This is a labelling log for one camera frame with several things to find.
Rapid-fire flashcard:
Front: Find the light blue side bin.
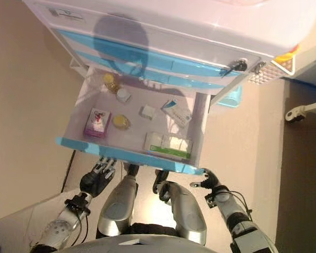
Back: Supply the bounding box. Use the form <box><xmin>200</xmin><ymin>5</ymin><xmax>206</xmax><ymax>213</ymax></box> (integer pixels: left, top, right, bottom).
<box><xmin>215</xmin><ymin>85</ymin><xmax>243</xmax><ymax>109</ymax></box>

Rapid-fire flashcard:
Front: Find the green white medicine box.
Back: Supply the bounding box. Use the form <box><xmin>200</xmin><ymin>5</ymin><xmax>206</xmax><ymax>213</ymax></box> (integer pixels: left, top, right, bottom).
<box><xmin>143</xmin><ymin>131</ymin><xmax>194</xmax><ymax>160</ymax></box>

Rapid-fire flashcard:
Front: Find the blue-front cart drawer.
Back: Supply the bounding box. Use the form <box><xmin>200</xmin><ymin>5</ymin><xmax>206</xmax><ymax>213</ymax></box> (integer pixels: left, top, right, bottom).
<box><xmin>55</xmin><ymin>65</ymin><xmax>211</xmax><ymax>176</ymax></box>

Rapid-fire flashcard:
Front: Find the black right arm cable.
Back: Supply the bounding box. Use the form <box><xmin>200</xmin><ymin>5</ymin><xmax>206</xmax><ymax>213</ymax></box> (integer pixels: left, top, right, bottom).
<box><xmin>231</xmin><ymin>191</ymin><xmax>253</xmax><ymax>214</ymax></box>

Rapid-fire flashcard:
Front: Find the grey robot torso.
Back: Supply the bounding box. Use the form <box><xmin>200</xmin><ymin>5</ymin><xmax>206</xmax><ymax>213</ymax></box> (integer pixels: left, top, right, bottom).
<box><xmin>68</xmin><ymin>223</ymin><xmax>232</xmax><ymax>253</ymax></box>

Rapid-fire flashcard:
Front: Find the metal cart latch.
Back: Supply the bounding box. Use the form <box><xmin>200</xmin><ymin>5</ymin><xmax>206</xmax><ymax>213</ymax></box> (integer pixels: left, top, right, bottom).
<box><xmin>252</xmin><ymin>62</ymin><xmax>266</xmax><ymax>74</ymax></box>

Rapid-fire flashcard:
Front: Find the small white box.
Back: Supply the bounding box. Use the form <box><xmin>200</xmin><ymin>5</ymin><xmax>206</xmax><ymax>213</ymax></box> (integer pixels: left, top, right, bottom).
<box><xmin>139</xmin><ymin>104</ymin><xmax>156</xmax><ymax>121</ymax></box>

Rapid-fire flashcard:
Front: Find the white blue medical cart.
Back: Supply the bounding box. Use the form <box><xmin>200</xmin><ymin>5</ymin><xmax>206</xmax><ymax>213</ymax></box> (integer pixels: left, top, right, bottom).
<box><xmin>22</xmin><ymin>0</ymin><xmax>316</xmax><ymax>111</ymax></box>

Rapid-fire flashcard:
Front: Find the cart label sticker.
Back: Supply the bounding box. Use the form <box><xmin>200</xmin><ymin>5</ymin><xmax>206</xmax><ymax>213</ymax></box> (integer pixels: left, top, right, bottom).
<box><xmin>46</xmin><ymin>7</ymin><xmax>84</xmax><ymax>21</ymax></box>

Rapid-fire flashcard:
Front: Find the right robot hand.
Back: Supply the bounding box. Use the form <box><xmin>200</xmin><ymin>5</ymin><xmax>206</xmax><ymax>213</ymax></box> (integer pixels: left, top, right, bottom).
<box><xmin>190</xmin><ymin>168</ymin><xmax>222</xmax><ymax>191</ymax></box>

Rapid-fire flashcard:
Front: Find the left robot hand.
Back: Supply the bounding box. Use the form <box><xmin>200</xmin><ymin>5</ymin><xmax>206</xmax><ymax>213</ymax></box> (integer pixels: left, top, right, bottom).
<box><xmin>80</xmin><ymin>155</ymin><xmax>116</xmax><ymax>198</ymax></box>

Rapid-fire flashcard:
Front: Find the silver left robot leg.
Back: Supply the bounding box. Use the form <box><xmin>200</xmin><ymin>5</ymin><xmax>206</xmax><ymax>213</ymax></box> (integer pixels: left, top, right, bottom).
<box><xmin>97</xmin><ymin>163</ymin><xmax>139</xmax><ymax>239</ymax></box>

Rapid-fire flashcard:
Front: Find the white metal bed frame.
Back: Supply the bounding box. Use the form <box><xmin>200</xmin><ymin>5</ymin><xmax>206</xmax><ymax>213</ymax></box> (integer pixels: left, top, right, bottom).
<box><xmin>284</xmin><ymin>100</ymin><xmax>316</xmax><ymax>123</ymax></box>

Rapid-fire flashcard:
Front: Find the yellow sharps container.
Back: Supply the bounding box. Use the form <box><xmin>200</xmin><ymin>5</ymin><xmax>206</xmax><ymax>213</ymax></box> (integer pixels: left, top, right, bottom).
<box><xmin>275</xmin><ymin>44</ymin><xmax>301</xmax><ymax>74</ymax></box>

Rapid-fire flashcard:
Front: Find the purple white medicine box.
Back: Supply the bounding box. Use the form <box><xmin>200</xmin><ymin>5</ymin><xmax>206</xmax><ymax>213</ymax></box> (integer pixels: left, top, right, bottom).
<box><xmin>83</xmin><ymin>107</ymin><xmax>112</xmax><ymax>138</ymax></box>

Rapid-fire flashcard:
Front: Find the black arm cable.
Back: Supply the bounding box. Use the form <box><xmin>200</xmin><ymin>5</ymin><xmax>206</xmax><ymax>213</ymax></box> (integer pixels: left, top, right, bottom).
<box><xmin>231</xmin><ymin>191</ymin><xmax>253</xmax><ymax>214</ymax></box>
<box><xmin>68</xmin><ymin>208</ymin><xmax>89</xmax><ymax>246</ymax></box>

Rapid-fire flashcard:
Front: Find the clear yellow pill bottle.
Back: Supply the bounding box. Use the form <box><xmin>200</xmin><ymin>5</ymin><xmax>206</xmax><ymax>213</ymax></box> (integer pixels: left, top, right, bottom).
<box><xmin>112</xmin><ymin>114</ymin><xmax>132</xmax><ymax>130</ymax></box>
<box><xmin>102</xmin><ymin>73</ymin><xmax>121</xmax><ymax>93</ymax></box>

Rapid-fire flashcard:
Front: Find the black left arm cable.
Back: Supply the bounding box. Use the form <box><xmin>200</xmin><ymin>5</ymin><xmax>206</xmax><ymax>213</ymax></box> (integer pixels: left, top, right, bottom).
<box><xmin>68</xmin><ymin>208</ymin><xmax>89</xmax><ymax>246</ymax></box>

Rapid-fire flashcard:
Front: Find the black key in lock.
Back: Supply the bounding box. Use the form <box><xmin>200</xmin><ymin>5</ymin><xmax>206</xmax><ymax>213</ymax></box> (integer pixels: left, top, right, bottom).
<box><xmin>221</xmin><ymin>60</ymin><xmax>248</xmax><ymax>77</ymax></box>

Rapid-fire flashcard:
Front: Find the small white jar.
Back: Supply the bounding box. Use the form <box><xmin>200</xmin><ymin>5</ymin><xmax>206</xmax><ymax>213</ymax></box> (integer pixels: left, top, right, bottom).
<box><xmin>116</xmin><ymin>89</ymin><xmax>132</xmax><ymax>104</ymax></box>

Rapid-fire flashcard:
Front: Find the white perforated side rack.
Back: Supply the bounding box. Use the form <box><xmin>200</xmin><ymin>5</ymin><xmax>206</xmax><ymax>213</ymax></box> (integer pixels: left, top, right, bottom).
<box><xmin>249</xmin><ymin>63</ymin><xmax>283</xmax><ymax>85</ymax></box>

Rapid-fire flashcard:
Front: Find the dark thin floor cable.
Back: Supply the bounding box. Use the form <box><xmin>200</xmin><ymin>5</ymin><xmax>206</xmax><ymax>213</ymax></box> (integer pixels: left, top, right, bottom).
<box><xmin>62</xmin><ymin>150</ymin><xmax>76</xmax><ymax>193</ymax></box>

